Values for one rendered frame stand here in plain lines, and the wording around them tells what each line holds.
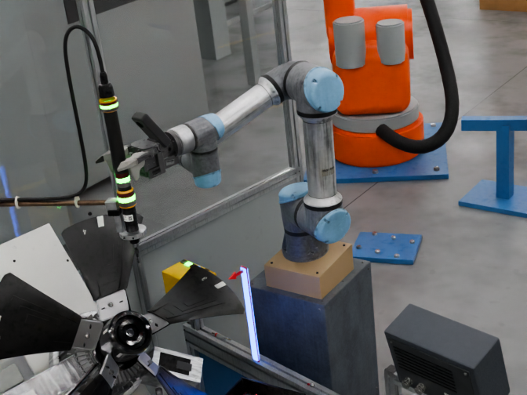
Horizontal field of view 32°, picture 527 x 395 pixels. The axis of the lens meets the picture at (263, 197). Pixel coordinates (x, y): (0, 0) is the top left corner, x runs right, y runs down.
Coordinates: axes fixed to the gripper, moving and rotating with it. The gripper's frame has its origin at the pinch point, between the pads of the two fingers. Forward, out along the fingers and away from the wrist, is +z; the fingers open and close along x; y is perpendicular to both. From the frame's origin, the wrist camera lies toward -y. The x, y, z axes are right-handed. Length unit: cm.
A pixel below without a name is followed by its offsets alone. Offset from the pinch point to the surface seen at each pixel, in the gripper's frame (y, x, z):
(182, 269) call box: 59, 32, -39
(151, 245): 69, 70, -54
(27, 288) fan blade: 27.4, 9.6, 24.3
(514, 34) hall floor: 168, 283, -642
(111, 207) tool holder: 12.7, 2.1, 0.4
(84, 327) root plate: 41.4, 3.2, 14.7
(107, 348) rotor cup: 46.9, -2.2, 12.6
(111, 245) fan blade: 29.1, 13.4, -3.9
